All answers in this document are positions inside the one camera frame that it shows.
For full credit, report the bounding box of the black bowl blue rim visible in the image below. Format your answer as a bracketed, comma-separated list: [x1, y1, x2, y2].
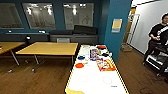
[77, 55, 86, 61]

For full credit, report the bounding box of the dark grey sofa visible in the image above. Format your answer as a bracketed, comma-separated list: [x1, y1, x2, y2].
[0, 24, 100, 46]

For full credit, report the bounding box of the red flat tray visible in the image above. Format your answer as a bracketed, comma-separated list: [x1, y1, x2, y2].
[96, 45, 108, 50]

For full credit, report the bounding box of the small flat orange bowl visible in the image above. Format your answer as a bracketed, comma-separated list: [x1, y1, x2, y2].
[74, 62, 85, 69]

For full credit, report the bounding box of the small black bowl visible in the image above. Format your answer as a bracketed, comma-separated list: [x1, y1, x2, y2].
[101, 52, 110, 58]

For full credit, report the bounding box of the red Hedbanz game box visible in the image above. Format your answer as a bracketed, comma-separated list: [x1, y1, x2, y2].
[96, 59, 117, 72]

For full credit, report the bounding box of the large interior window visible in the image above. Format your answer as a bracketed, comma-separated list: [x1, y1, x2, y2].
[63, 2, 95, 31]

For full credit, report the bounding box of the wooden top office table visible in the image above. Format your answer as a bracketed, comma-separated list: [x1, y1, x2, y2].
[15, 41, 79, 67]
[0, 41, 26, 67]

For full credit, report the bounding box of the small white ledge object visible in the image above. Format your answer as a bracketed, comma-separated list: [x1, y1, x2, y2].
[38, 30, 47, 34]

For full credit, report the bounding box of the brown wooden door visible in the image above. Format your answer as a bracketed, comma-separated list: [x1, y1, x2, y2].
[123, 8, 137, 44]

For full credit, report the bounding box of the small black rounded object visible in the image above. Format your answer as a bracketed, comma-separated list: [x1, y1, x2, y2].
[25, 35, 32, 43]

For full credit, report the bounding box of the person in dark clothes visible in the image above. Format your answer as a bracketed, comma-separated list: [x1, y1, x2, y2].
[143, 13, 168, 66]

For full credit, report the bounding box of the black wheeled cart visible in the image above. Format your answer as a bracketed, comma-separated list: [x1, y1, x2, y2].
[145, 43, 168, 78]

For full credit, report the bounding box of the yellow wall poster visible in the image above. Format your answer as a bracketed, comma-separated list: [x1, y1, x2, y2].
[111, 18, 123, 34]

